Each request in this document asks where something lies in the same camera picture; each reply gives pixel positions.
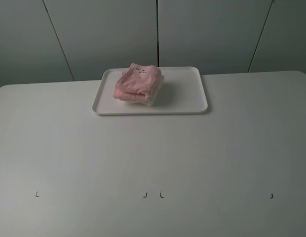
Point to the white textured towel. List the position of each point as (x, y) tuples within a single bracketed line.
[(144, 101)]

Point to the pink textured towel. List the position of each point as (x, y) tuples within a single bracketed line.
[(138, 81)]

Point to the white rectangular plastic tray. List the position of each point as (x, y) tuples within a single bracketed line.
[(181, 93)]

